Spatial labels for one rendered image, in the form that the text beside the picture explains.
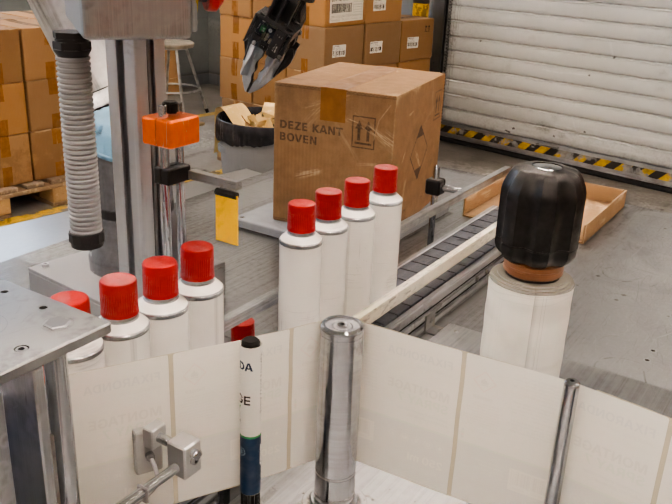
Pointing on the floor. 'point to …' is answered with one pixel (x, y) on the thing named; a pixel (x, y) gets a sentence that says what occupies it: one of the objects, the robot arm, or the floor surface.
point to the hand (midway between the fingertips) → (251, 84)
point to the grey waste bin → (246, 158)
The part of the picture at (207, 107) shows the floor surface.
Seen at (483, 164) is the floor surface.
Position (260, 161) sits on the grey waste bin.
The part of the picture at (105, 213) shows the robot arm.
